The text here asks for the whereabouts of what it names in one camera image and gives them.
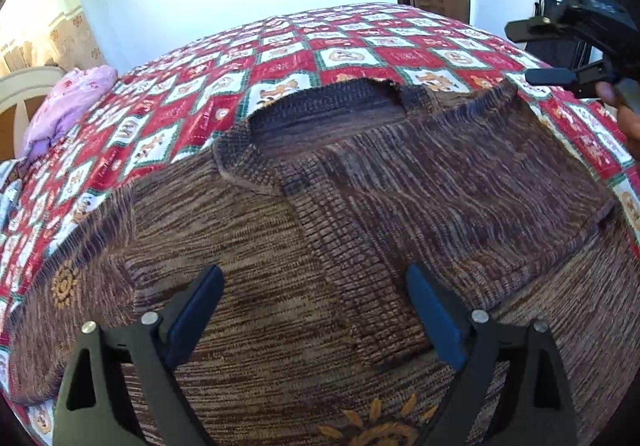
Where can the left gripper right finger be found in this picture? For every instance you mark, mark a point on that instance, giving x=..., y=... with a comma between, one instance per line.
x=534, y=406

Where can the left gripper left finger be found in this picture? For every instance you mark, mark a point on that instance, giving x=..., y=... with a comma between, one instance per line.
x=94, y=406

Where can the brown knitted sweater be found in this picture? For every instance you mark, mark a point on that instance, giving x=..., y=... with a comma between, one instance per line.
x=314, y=207

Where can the person's right hand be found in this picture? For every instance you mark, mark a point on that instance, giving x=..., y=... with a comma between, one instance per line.
x=627, y=120

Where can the black folding chair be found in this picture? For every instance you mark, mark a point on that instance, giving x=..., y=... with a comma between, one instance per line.
x=565, y=53

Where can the red patchwork bear bedspread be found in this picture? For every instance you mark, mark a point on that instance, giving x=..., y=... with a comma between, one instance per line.
x=179, y=104

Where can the pink crumpled cloth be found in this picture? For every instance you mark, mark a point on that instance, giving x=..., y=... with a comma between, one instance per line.
x=64, y=106

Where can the cream wooden headboard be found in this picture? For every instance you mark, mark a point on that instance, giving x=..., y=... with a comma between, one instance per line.
x=22, y=93

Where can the orange patterned curtain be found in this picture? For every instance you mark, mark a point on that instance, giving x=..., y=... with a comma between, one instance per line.
x=47, y=32

